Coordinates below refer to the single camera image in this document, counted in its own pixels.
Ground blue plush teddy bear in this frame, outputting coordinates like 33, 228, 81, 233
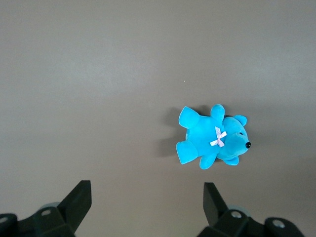
175, 103, 252, 171

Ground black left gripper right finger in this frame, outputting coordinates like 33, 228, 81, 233
197, 182, 306, 237

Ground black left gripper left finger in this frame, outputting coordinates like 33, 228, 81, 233
0, 180, 92, 237

